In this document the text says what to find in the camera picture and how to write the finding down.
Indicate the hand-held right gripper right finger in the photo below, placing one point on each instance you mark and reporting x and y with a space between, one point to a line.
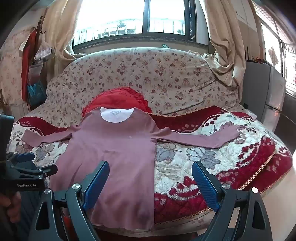
203 187

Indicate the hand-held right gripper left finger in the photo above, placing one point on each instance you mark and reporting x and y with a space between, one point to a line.
97 183

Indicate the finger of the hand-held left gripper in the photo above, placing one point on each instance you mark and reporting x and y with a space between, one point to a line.
24 157
46 171

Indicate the pink long-sleeve shirt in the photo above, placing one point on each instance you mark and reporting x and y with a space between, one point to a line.
115 150

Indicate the person's left hand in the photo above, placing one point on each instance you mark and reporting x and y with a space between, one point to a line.
12 206

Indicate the red and white floral blanket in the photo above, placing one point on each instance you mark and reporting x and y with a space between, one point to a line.
196 150

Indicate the plastic bag with blue contents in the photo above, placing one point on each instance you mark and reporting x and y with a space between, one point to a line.
37 90

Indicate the red ruffled pillow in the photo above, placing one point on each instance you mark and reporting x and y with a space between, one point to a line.
115 97

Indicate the red hanging garment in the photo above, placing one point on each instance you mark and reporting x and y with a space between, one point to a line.
27 69

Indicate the clear plastic bag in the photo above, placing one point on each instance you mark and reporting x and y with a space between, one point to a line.
44 54

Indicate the grey refrigerator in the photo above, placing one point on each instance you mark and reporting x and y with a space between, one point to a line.
266 92

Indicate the beige curtain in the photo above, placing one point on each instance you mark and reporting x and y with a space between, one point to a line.
60 34
226 34

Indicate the grilled side window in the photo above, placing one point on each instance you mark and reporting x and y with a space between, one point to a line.
272 46

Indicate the dark framed window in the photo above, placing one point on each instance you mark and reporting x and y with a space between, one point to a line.
161 16

